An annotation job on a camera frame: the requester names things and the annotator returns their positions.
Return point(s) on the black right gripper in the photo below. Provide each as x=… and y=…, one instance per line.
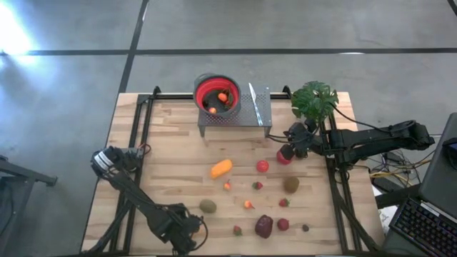
x=302, y=137

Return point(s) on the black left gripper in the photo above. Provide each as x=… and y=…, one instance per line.
x=182, y=230

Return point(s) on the large red apple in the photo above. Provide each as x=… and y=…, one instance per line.
x=280, y=159

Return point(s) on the brown kiwi fruit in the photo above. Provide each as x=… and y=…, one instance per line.
x=208, y=206
x=291, y=185

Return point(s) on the red tomato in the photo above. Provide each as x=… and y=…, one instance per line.
x=262, y=166

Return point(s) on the red strawberry with green leaves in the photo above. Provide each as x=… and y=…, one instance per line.
x=237, y=230
x=257, y=185
x=283, y=202

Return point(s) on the small orange yellow pear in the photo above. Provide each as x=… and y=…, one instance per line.
x=248, y=204

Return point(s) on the red pomegranate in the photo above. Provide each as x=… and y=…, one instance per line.
x=282, y=224

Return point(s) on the small yellow red peach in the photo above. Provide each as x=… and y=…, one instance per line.
x=212, y=110
x=227, y=185

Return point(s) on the yellow orange mango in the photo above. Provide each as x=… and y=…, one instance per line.
x=221, y=168

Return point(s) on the small dark brown fruit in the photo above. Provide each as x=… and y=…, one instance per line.
x=305, y=227

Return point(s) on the dark red bell pepper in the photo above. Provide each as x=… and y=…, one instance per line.
x=264, y=226

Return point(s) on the small orange fruit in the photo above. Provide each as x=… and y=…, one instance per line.
x=223, y=97

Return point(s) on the red collapsible colander bowl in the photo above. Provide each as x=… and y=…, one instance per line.
x=210, y=84

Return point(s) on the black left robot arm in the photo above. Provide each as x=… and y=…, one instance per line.
x=135, y=196

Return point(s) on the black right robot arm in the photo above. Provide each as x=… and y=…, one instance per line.
x=357, y=142

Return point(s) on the green plant in white pot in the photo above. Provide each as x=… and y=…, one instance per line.
x=314, y=101

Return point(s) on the silver kitchen knife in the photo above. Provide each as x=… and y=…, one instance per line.
x=255, y=105

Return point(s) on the black power adapter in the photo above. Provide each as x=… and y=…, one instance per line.
x=383, y=183
x=392, y=157

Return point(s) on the white paper sheet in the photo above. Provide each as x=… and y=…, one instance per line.
x=387, y=217

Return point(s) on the dark grey desk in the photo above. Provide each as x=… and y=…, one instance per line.
x=439, y=171

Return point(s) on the black backlit keyboard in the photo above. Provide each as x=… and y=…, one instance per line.
x=425, y=228

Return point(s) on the black rounded device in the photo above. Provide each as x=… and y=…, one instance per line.
x=450, y=148

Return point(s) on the grey metal cart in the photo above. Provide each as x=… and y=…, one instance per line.
x=28, y=175

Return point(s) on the black aluminium table frame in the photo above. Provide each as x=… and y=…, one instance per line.
x=171, y=96

